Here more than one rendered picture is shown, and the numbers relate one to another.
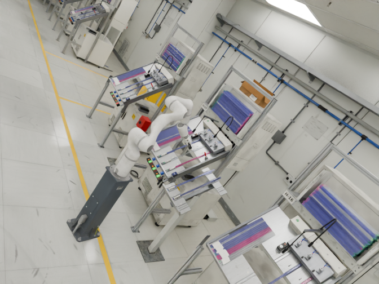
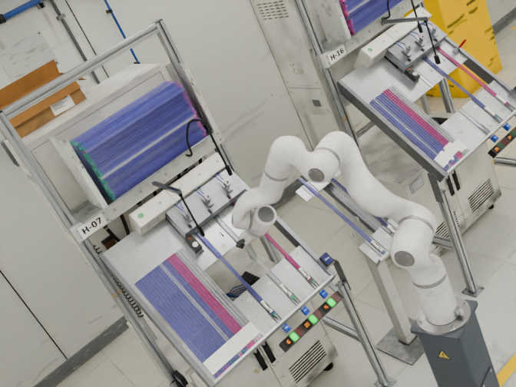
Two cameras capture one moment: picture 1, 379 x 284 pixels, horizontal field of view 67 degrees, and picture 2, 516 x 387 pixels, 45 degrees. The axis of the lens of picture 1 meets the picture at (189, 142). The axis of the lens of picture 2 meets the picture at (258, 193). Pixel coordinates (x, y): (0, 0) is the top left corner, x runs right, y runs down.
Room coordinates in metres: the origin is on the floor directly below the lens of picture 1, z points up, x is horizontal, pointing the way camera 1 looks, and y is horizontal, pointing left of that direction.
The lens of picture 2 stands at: (1.89, 2.05, 2.27)
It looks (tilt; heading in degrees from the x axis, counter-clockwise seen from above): 26 degrees down; 291
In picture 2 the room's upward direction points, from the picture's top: 26 degrees counter-clockwise
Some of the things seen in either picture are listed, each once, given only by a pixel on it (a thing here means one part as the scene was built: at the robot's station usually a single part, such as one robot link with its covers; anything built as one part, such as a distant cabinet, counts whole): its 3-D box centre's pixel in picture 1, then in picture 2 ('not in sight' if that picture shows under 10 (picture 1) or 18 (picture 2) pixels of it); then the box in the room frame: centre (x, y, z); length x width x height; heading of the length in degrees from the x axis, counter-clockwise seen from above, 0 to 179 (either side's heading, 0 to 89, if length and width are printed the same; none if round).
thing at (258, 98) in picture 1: (259, 94); (60, 87); (3.38, -0.32, 1.82); 0.68 x 0.30 x 0.20; 46
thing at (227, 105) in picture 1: (233, 112); (141, 138); (3.09, -0.19, 1.52); 0.51 x 0.13 x 0.27; 46
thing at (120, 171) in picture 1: (125, 165); (436, 296); (2.10, 0.32, 0.79); 0.19 x 0.19 x 0.18
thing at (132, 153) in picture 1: (135, 143); (416, 256); (2.12, 0.35, 1.00); 0.19 x 0.12 x 0.24; 70
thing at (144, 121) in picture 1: (131, 142); not in sight; (3.38, 0.61, 0.39); 0.24 x 0.24 x 0.78; 46
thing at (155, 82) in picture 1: (140, 104); not in sight; (4.08, 0.93, 0.66); 1.01 x 0.73 x 1.31; 136
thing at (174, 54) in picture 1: (161, 92); not in sight; (4.24, 0.80, 0.95); 1.35 x 0.82 x 1.90; 136
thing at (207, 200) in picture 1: (177, 190); (234, 342); (3.21, -0.23, 0.31); 0.70 x 0.65 x 0.62; 46
